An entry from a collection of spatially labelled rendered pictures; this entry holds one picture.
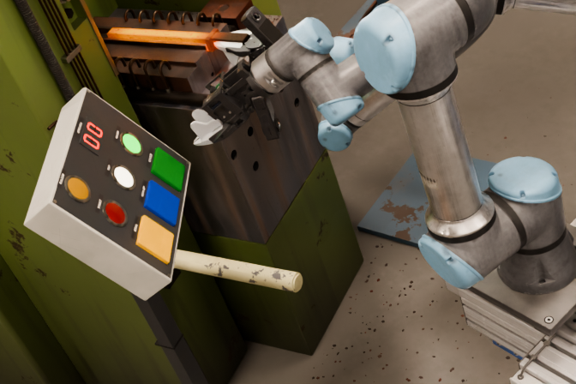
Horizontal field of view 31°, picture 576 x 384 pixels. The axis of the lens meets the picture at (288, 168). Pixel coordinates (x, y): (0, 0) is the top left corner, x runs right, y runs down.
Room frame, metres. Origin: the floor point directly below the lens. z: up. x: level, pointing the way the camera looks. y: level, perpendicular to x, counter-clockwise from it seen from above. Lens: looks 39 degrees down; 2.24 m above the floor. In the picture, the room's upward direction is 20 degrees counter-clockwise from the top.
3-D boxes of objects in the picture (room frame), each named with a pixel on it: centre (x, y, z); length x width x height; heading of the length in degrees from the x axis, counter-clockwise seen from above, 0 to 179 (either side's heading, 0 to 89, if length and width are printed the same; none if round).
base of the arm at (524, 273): (1.26, -0.37, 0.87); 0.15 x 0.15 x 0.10
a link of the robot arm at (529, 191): (1.26, -0.36, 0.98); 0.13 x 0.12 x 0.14; 112
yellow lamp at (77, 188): (1.50, 0.37, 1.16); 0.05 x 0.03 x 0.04; 140
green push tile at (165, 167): (1.67, 0.23, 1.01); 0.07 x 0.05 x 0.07; 165
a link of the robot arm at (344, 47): (1.90, -0.18, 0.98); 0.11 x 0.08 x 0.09; 50
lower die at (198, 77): (2.23, 0.24, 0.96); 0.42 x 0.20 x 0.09; 50
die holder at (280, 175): (2.27, 0.21, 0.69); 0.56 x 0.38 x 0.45; 50
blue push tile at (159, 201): (1.57, 0.26, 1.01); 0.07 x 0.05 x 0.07; 165
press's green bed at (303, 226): (2.27, 0.21, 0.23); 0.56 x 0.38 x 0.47; 50
